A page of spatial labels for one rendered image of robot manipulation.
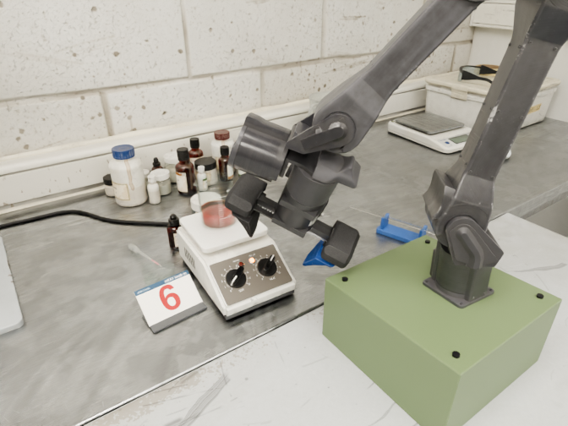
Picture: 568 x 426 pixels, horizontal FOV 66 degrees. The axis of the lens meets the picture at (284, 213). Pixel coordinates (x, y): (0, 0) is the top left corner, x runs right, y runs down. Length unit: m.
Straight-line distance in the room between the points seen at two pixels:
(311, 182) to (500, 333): 0.27
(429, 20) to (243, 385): 0.47
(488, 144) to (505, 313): 0.21
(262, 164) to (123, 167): 0.55
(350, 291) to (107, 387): 0.34
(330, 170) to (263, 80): 0.85
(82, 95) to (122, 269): 0.47
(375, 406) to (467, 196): 0.28
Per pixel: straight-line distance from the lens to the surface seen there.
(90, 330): 0.73
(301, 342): 0.65
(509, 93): 0.51
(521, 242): 0.98
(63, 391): 0.66
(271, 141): 0.50
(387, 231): 0.90
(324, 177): 0.49
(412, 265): 0.65
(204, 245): 0.70
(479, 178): 0.53
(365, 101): 0.47
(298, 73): 1.39
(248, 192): 0.59
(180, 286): 0.72
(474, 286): 0.58
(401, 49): 0.48
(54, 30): 1.10
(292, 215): 0.55
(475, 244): 0.53
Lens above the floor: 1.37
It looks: 29 degrees down
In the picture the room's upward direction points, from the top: straight up
